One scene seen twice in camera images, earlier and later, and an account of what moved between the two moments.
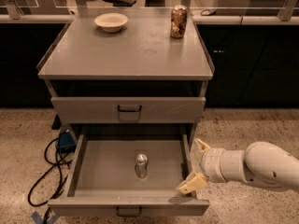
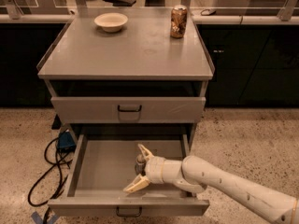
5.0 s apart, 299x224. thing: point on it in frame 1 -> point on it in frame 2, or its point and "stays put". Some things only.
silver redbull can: (141, 165) stays put
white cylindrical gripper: (211, 162) -> (153, 169)
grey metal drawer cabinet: (137, 84) stays put
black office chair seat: (119, 0) stays put
